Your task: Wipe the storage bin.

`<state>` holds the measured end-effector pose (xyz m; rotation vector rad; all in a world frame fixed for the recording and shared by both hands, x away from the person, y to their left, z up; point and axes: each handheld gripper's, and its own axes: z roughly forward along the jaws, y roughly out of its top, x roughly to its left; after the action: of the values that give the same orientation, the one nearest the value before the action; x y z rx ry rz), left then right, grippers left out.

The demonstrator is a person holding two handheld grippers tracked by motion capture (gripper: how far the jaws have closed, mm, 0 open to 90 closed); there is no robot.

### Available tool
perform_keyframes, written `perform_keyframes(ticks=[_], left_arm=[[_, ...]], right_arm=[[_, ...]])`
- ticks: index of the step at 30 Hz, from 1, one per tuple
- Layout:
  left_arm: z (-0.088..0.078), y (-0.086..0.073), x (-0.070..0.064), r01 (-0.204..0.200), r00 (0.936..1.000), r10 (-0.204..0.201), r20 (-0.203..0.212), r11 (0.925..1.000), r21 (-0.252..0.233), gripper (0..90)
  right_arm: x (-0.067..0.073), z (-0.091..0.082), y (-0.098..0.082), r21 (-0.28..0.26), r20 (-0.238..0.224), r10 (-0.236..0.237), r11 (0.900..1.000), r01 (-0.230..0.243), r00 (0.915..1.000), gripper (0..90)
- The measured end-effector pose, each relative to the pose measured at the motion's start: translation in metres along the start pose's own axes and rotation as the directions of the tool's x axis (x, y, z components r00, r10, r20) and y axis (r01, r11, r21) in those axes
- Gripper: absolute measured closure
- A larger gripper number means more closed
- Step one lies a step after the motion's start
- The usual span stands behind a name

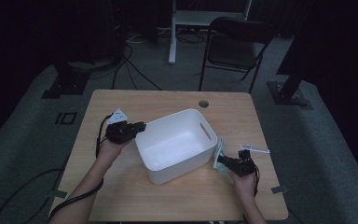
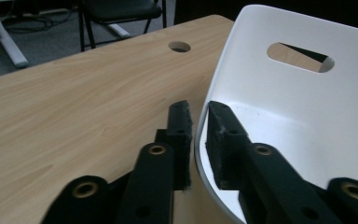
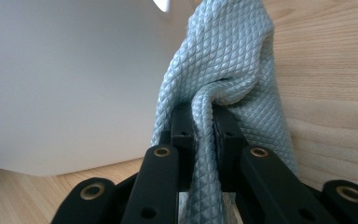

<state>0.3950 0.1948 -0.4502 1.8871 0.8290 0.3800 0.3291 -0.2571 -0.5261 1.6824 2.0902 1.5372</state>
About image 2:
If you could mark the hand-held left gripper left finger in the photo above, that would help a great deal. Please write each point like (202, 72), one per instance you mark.
(180, 140)

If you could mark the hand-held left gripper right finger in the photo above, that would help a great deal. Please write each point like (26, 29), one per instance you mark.
(227, 146)

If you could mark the white plastic basket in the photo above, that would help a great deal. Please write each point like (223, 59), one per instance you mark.
(292, 109)

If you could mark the black folding chair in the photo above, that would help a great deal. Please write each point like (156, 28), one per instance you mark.
(121, 9)

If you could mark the white desk frame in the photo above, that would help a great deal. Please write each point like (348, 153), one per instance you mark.
(7, 43)

